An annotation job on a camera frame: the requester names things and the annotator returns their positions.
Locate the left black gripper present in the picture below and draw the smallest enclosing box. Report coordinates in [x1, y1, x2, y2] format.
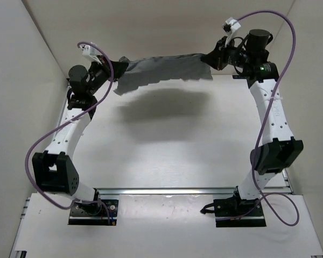
[89, 53, 130, 92]

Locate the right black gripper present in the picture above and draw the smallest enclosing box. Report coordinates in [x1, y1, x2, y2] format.
[201, 37, 251, 73]

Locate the grey pleated skirt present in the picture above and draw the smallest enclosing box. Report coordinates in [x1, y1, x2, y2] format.
[114, 53, 213, 96]

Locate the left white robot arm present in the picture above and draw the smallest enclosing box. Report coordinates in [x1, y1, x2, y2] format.
[32, 55, 129, 214]

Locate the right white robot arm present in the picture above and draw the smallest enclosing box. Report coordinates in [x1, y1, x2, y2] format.
[201, 29, 304, 215]

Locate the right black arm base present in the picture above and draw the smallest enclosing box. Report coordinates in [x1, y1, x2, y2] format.
[200, 187, 266, 227]

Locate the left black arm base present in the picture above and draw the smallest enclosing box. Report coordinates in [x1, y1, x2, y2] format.
[68, 193, 119, 226]

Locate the right blue corner sticker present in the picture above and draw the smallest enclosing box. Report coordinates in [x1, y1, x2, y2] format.
[232, 75, 248, 80]

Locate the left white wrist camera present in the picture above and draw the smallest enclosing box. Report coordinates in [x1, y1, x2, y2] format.
[79, 44, 102, 65]

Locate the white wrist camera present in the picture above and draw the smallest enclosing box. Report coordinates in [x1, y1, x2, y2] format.
[79, 44, 102, 65]
[222, 17, 241, 42]

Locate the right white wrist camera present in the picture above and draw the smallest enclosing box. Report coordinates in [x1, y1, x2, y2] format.
[222, 17, 241, 42]

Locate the left aluminium table rail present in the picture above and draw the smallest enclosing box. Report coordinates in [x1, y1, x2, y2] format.
[58, 82, 71, 126]

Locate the aluminium table rail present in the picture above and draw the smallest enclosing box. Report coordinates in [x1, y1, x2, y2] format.
[58, 82, 71, 126]
[282, 169, 293, 194]

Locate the right aluminium table rail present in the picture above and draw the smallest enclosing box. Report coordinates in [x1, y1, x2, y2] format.
[282, 169, 293, 194]

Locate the front aluminium rail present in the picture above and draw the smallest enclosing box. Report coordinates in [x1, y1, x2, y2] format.
[93, 187, 293, 196]

